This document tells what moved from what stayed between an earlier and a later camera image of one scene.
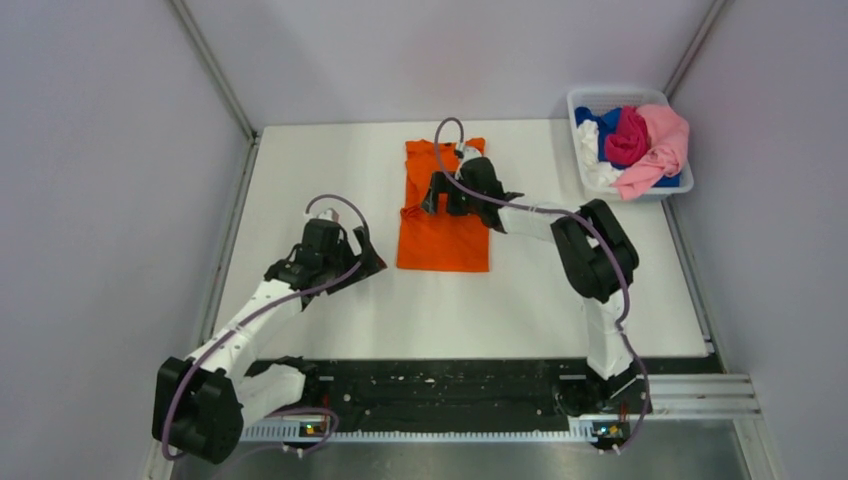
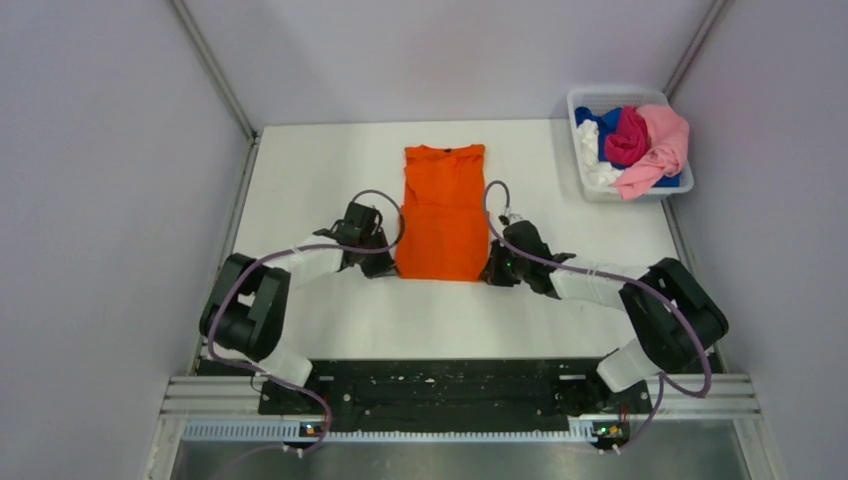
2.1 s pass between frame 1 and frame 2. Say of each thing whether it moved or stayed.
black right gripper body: moved
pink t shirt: stayed
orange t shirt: stayed
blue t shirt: stayed
